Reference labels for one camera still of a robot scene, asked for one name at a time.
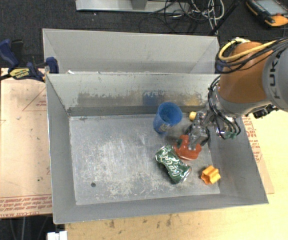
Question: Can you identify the brown cardboard board red print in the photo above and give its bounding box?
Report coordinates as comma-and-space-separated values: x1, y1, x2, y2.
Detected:
0, 67, 276, 220

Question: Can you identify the crushed green drink can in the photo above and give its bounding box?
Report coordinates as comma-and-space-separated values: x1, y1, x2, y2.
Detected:
155, 144, 192, 185

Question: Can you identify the red toy pepper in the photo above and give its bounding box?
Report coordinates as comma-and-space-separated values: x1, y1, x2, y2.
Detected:
173, 134, 202, 161

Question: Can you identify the grey metal bin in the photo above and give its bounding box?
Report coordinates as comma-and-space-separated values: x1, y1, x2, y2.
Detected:
42, 28, 269, 225

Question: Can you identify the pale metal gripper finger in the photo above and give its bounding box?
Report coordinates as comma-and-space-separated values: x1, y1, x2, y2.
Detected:
198, 133, 210, 146
188, 133, 197, 151

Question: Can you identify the blue plastic cup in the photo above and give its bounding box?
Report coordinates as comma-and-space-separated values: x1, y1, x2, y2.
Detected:
153, 101, 184, 135

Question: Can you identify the orange toy block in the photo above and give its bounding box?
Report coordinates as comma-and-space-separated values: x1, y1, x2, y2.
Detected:
200, 165, 221, 185

